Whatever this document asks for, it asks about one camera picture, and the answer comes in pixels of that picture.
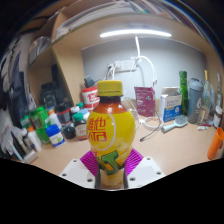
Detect black round container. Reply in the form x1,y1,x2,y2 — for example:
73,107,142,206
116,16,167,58
62,123,77,140

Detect white bottle with blue cap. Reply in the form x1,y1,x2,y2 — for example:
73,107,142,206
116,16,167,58
45,124,66,148

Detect orange plastic cup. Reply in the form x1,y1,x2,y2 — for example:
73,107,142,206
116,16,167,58
206,127,224,161

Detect white wall power strip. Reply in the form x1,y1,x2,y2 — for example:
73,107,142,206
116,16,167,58
112,59,138,73

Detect hanging clothes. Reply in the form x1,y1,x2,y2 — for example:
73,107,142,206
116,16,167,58
0,43,31,121

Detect brown jar with white lid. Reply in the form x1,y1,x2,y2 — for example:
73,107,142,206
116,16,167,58
212,105,224,130

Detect white bottle with orange cap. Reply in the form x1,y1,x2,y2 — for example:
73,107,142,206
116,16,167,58
26,125,43,153

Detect grey shaker bottle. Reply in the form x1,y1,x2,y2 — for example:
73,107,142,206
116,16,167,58
186,78,205,125

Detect white cable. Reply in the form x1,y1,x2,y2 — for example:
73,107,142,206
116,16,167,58
105,35,164,132

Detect dark jar with green lid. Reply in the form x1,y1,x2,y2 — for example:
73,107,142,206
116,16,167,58
72,113,89,141

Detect red and white jar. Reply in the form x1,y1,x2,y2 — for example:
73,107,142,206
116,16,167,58
81,85,100,111

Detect silver can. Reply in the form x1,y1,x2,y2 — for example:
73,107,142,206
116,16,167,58
22,149,39,165

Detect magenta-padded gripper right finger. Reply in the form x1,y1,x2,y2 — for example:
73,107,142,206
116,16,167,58
123,148,166,190

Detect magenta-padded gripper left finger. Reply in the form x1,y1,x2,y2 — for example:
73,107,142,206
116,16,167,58
59,149,102,190

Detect yellow drink bottle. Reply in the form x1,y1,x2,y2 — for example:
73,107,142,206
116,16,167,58
86,80,137,190

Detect clear glass bottle white cap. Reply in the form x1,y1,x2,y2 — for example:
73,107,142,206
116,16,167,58
214,73,224,108

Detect clear bottle with yellow cap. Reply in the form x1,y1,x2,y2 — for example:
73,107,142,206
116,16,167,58
202,69,213,116

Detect green plastic container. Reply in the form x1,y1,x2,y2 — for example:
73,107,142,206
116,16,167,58
29,105,52,145

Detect white LED light bar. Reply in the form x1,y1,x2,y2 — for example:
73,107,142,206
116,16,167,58
99,28,173,39

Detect green glass bottle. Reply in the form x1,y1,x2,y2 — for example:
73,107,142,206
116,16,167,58
178,70,190,116

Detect maroon pouch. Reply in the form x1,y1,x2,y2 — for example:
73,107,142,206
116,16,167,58
134,86,156,118

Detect light blue hairbrush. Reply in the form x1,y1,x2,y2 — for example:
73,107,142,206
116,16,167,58
161,114,189,134

